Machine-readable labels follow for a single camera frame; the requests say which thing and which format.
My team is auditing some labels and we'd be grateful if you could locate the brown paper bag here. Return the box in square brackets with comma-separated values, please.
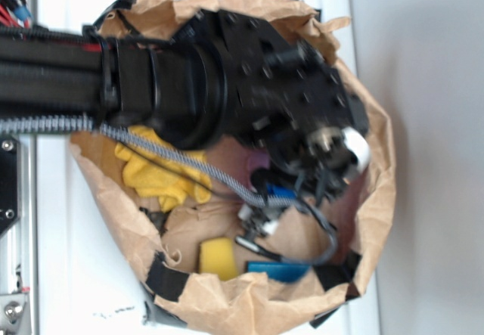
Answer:
[70, 0, 396, 334]

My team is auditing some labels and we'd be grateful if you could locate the braided grey cable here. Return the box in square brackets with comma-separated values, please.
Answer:
[0, 117, 296, 209]

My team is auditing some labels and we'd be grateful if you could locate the yellow sponge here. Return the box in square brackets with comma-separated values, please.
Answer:
[199, 237, 239, 281]

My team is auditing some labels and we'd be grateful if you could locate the yellow microfiber cloth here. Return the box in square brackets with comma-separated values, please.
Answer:
[114, 143, 213, 212]

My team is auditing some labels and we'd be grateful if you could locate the white plastic tray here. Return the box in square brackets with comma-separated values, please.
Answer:
[36, 0, 380, 335]

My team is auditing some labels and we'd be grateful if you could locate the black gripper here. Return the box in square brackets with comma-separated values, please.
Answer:
[218, 11, 369, 201]

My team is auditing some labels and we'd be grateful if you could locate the metal frame rail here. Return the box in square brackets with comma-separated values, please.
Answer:
[0, 0, 41, 335]

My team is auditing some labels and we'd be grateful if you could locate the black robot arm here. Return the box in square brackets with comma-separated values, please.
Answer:
[1, 10, 371, 207]

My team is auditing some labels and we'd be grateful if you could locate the blue rectangular block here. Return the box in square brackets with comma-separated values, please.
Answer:
[247, 262, 310, 284]

